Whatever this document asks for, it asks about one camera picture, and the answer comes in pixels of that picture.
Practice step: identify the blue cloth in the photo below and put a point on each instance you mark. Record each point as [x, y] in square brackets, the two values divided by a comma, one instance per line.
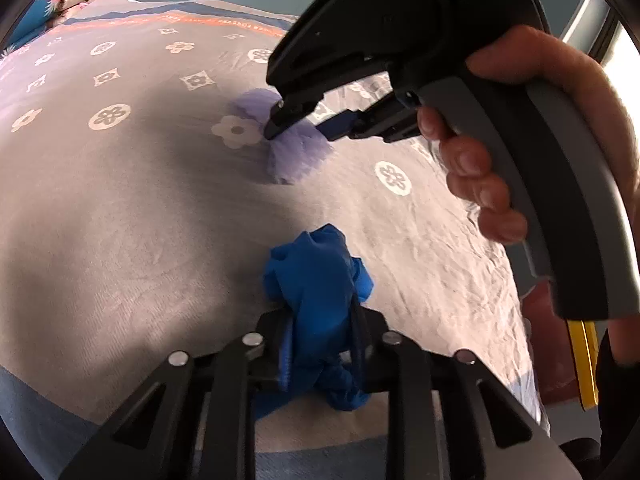
[320, 285]

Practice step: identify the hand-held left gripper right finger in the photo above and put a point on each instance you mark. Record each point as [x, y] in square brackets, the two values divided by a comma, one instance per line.
[372, 360]

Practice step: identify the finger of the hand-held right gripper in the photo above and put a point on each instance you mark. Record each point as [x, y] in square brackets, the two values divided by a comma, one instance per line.
[342, 125]
[280, 120]

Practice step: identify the grey door frame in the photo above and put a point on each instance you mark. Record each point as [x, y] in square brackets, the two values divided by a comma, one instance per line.
[595, 20]

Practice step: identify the light purple cloth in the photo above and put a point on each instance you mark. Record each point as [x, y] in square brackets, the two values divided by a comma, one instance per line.
[295, 155]

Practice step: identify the person's right hand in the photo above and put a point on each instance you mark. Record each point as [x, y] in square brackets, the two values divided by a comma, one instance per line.
[575, 75]

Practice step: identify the black bin with yellow rim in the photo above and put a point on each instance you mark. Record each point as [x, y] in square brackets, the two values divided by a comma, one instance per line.
[582, 360]

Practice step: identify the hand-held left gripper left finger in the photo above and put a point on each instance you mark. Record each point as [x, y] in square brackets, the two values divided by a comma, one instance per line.
[286, 360]

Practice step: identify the grey printed blanket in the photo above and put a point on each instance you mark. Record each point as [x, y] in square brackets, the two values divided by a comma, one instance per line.
[150, 185]

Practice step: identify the blue floral pillow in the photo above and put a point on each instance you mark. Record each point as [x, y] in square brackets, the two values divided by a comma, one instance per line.
[30, 10]

